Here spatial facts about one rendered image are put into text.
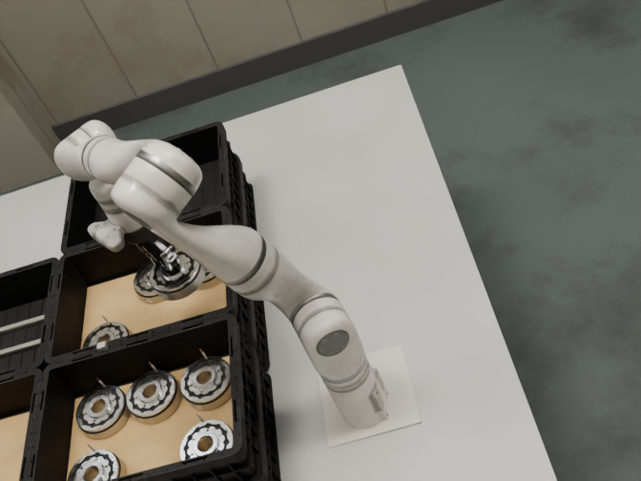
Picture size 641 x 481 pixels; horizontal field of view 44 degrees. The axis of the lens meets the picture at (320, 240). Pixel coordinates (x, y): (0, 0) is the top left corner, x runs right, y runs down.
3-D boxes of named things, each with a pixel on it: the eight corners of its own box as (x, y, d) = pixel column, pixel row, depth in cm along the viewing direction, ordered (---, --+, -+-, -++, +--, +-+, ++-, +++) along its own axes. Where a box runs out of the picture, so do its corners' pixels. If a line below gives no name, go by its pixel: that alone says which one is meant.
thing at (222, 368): (229, 351, 153) (228, 349, 152) (232, 395, 146) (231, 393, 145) (181, 365, 154) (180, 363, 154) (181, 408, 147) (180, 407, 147)
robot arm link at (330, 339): (350, 315, 127) (376, 371, 140) (328, 278, 134) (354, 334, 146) (300, 343, 127) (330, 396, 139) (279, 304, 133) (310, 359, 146)
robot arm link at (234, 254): (125, 211, 98) (245, 300, 116) (169, 150, 99) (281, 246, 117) (93, 192, 104) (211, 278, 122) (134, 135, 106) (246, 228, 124)
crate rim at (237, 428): (238, 318, 151) (234, 310, 149) (247, 458, 130) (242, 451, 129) (49, 371, 156) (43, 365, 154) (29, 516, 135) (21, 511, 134)
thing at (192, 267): (200, 245, 153) (199, 243, 153) (197, 285, 146) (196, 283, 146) (154, 257, 155) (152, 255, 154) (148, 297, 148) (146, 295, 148)
